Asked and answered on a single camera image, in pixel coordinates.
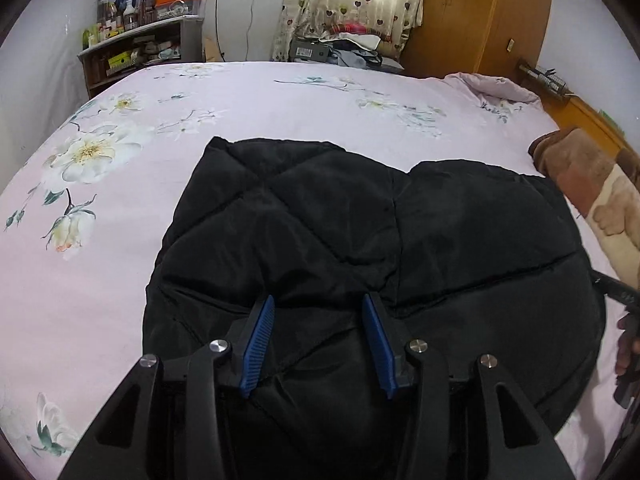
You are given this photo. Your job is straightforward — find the black puffer jacket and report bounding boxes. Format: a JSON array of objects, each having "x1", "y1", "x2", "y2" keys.
[{"x1": 143, "y1": 138, "x2": 605, "y2": 479}]

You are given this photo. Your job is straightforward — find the pile of clothes by window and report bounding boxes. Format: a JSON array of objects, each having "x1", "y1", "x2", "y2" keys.
[{"x1": 288, "y1": 32, "x2": 405, "y2": 74}]

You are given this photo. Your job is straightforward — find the person's right hand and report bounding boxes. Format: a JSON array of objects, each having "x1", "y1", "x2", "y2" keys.
[{"x1": 615, "y1": 314, "x2": 640, "y2": 376}]

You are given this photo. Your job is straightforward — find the brown bear print pillow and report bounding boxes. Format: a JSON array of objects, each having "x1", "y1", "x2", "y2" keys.
[{"x1": 528, "y1": 128, "x2": 640, "y2": 289}]

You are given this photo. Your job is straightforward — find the wooden headboard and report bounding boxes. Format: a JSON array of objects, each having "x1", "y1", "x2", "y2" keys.
[{"x1": 518, "y1": 60, "x2": 634, "y2": 157}]

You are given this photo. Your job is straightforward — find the pink floral bed sheet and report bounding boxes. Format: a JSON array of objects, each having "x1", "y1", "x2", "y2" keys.
[{"x1": 0, "y1": 60, "x2": 632, "y2": 480}]

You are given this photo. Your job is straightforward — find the wooden wardrobe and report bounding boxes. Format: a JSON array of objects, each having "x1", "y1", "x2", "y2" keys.
[{"x1": 400, "y1": 0, "x2": 552, "y2": 81}]

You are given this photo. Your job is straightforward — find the wooden shelf with clutter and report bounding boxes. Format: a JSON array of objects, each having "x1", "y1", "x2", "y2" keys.
[{"x1": 78, "y1": 15, "x2": 205, "y2": 99}]

